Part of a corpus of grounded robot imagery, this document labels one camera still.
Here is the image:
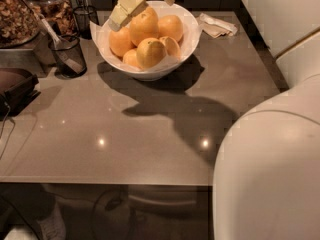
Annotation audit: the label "large top orange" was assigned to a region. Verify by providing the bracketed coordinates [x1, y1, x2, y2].
[129, 6, 159, 46]

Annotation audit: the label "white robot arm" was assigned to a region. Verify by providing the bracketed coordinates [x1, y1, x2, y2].
[213, 0, 320, 240]

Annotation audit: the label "right back orange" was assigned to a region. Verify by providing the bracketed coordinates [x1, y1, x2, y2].
[158, 15, 184, 42]

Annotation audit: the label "right front orange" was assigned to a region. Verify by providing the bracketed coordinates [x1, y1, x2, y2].
[160, 36, 181, 59]

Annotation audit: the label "front yellowish orange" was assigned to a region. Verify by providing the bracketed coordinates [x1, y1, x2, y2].
[136, 38, 166, 69]

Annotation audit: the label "small bottom left orange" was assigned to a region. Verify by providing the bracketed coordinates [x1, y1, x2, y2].
[122, 48, 139, 67]

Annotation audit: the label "white ceramic bowl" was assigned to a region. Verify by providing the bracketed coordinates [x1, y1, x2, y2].
[96, 0, 200, 82]

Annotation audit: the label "folded paper napkins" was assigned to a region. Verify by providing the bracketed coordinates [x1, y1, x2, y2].
[197, 13, 238, 38]

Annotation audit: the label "black mesh cup back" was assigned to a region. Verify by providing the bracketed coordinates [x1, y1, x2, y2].
[73, 5, 99, 39]

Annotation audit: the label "black mesh cup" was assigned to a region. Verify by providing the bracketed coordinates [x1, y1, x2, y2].
[73, 5, 99, 39]
[48, 34, 88, 79]

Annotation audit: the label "black mesh cup front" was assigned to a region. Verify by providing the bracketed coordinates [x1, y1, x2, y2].
[48, 34, 88, 79]

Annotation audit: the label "metal scoop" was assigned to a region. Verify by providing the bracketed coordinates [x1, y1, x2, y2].
[39, 16, 85, 75]

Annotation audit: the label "large glass snack jar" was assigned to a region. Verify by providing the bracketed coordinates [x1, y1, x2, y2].
[0, 0, 39, 49]

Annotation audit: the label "dark brown tray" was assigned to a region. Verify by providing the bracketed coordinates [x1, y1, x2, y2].
[0, 68, 39, 118]

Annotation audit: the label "thin black cable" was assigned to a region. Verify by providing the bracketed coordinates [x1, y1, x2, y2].
[0, 101, 17, 161]

